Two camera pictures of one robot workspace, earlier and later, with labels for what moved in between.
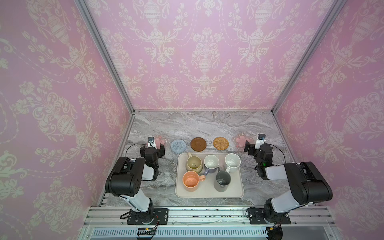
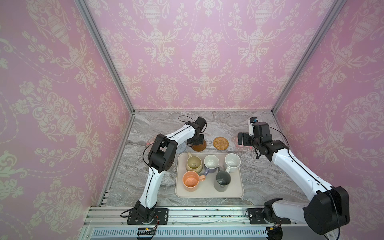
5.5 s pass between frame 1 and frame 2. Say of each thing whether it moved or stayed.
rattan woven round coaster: stayed
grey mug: stayed
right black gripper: moved
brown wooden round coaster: stayed
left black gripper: moved
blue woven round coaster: stayed
